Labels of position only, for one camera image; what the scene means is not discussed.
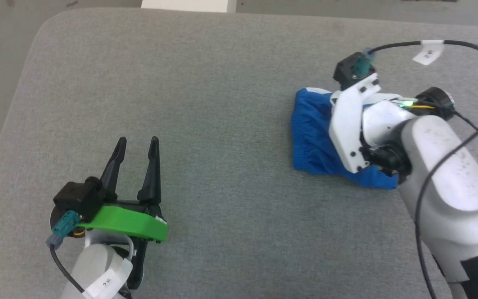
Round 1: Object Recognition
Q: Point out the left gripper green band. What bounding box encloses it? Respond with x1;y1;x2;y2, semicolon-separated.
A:
76;136;169;290

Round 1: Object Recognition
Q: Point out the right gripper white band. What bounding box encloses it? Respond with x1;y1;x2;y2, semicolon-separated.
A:
329;74;383;174

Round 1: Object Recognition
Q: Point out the blue and white garment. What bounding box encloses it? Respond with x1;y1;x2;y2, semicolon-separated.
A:
290;87;400;190

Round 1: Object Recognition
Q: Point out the grey fabric sofa cushion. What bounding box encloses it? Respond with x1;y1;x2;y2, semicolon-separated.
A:
0;7;478;299

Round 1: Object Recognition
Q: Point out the white box cabinet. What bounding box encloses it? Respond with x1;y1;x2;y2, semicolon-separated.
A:
141;0;238;13

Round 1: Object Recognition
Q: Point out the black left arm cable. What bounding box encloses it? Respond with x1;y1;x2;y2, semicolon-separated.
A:
46;211;87;297

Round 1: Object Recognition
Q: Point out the white right cable label tag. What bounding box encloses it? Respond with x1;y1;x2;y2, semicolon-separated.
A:
412;40;445;66

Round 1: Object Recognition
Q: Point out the white cable label tag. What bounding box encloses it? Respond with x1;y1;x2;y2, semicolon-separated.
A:
412;40;445;66
83;259;134;299

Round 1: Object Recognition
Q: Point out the white left cable label tag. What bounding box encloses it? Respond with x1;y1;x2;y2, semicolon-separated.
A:
83;259;134;299

